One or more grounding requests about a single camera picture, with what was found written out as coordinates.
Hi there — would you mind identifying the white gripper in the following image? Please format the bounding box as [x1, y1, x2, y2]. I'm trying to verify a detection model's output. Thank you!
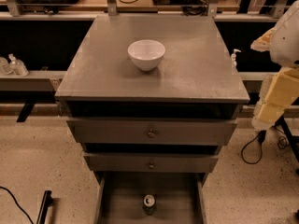
[250, 0, 299, 131]

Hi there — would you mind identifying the green soda can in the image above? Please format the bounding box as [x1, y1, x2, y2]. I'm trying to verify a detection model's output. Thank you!
[142, 194, 156, 216]

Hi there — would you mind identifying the grey drawer cabinet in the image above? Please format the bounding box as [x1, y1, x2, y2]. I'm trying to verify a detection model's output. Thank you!
[54, 14, 251, 224]

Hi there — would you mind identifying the bottom grey drawer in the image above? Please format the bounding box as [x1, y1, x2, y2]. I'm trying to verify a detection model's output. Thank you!
[94, 172, 207, 224]

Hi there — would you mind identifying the grey drawer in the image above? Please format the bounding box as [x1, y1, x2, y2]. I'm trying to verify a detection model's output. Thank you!
[94, 172, 207, 224]
[83, 153, 218, 173]
[67, 118, 236, 146]

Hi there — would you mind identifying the top grey drawer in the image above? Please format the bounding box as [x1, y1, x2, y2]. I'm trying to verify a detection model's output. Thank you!
[67, 118, 236, 146]

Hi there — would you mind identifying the middle grey drawer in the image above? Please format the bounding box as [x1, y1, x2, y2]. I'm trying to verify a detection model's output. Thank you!
[83, 153, 218, 173]

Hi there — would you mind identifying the white pump bottle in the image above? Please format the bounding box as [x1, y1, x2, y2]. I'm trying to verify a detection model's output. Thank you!
[231, 49, 242, 67]

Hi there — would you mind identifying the black diagonal leg right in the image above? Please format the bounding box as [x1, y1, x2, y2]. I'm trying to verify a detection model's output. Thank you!
[277, 116, 299, 162]

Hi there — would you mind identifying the white ceramic bowl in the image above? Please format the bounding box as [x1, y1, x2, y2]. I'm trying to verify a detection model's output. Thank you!
[127, 39, 165, 71]

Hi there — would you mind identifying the clear spray bottle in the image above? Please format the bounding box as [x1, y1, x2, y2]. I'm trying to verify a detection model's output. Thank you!
[8, 54, 29, 77]

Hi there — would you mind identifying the black floor stand left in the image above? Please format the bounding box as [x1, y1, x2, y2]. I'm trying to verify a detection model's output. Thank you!
[36, 190, 53, 224]

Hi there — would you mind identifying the clear plastic bottle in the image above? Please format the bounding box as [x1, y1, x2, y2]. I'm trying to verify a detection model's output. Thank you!
[0, 57, 12, 75]

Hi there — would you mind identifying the black floor cable right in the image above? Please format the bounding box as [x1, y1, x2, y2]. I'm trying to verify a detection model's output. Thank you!
[240, 125, 291, 165]

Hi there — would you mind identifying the black floor cable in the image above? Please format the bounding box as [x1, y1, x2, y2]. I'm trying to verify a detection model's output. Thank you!
[240, 125, 291, 165]
[0, 185, 35, 224]

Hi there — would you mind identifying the black cable bundle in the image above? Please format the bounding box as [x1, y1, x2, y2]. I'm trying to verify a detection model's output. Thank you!
[180, 0, 209, 17]

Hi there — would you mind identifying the black floor cable left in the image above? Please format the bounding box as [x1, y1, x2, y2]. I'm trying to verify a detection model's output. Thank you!
[0, 185, 35, 224]

